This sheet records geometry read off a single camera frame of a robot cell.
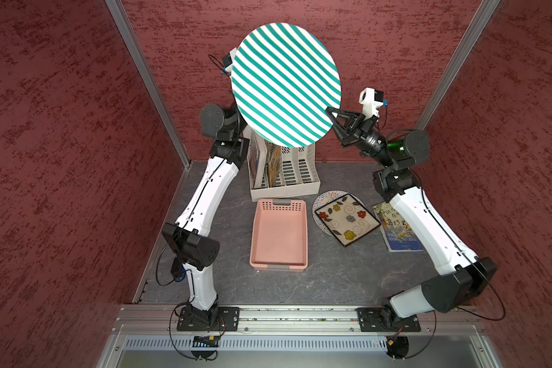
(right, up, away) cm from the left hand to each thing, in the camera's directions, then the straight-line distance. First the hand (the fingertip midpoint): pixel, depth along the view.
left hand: (284, 59), depth 46 cm
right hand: (+9, -10, +5) cm, 15 cm away
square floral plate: (+28, -42, +52) cm, 72 cm away
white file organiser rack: (+9, -20, +73) cm, 77 cm away
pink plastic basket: (-2, -49, +47) cm, 68 cm away
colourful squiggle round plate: (+21, -34, +61) cm, 72 cm away
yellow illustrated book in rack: (-4, -16, +55) cm, 57 cm away
